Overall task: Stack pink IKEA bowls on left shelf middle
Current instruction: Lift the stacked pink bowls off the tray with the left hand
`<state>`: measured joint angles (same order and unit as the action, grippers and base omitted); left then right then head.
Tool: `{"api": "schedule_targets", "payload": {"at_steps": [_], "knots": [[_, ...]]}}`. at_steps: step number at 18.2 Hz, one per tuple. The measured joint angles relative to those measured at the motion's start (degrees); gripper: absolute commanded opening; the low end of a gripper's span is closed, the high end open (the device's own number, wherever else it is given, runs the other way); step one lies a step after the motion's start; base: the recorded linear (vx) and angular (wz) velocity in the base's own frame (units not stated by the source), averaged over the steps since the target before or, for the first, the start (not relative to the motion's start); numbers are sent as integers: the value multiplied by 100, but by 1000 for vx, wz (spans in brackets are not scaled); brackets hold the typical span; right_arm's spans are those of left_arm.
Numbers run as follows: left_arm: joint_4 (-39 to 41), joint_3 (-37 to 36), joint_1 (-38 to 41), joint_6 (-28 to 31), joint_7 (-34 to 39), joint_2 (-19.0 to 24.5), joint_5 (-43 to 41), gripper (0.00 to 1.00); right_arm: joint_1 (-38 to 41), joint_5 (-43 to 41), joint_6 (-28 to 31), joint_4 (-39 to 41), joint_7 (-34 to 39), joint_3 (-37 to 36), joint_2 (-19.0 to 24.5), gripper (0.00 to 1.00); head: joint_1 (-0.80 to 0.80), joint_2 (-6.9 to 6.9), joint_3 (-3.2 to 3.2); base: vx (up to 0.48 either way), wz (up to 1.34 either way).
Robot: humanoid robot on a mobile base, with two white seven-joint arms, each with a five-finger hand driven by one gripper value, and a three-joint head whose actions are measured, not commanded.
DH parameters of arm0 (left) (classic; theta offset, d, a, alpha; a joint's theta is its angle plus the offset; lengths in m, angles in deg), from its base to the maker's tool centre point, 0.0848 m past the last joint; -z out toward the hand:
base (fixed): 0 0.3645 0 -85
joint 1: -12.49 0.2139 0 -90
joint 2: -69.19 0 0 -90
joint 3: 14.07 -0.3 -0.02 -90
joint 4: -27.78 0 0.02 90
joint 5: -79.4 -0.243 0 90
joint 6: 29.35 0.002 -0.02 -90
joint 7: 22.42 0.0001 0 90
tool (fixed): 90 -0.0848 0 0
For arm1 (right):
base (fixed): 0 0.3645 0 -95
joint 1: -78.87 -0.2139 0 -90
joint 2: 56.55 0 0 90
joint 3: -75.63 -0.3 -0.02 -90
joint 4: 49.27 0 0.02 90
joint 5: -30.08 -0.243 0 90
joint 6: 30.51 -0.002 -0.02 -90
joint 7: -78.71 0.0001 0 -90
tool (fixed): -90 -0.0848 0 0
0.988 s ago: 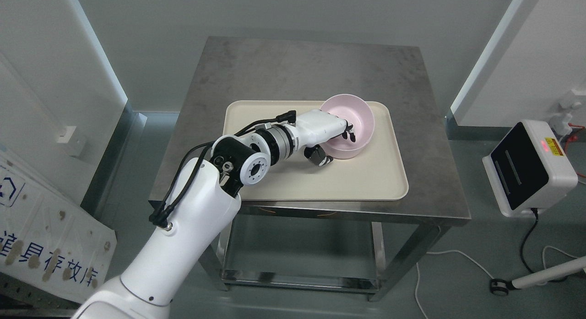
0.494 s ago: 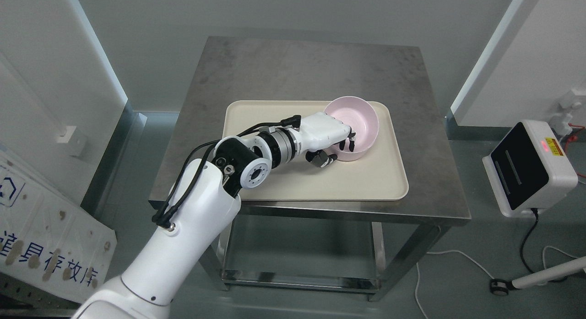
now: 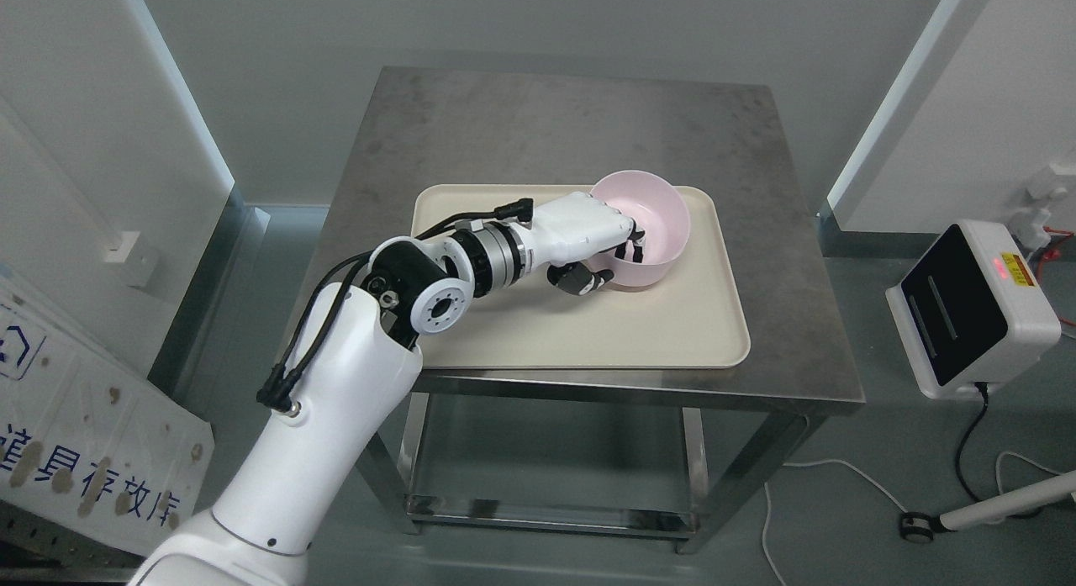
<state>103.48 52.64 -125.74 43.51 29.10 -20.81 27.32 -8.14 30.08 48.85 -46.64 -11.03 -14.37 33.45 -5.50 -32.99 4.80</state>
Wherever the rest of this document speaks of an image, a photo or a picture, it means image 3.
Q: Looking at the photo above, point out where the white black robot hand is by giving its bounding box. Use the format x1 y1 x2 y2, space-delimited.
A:
510 192 648 296

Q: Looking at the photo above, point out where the pink bowl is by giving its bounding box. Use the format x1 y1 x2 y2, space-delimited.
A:
606 261 673 292
587 170 691 273

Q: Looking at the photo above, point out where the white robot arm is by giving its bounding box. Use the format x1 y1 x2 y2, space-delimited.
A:
131 198 550 585

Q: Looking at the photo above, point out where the beige plastic tray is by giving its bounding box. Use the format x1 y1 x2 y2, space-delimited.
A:
417 185 751 369

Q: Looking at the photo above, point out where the stainless steel table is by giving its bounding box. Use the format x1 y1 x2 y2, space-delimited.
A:
301 66 865 554

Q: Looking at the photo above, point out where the white black device box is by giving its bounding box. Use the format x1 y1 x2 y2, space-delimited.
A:
884 219 1063 399

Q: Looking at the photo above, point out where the white wheeled stand leg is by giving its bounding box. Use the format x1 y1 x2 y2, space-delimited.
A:
898 471 1075 543

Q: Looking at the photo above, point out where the white signboard with blue text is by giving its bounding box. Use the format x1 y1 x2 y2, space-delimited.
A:
1 268 214 556

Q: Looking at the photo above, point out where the white floor cable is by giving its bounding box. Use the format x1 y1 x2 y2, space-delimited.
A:
760 451 1067 586

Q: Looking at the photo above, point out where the white wall socket box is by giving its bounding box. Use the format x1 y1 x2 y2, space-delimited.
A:
103 230 161 288

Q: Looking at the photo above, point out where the black power cable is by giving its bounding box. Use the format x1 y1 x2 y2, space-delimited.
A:
953 383 1040 518

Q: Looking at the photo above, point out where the white wall outlet right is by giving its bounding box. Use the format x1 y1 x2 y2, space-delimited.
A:
1006 161 1075 251

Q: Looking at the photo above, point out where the red cable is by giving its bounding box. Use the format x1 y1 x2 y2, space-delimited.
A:
1032 226 1076 331

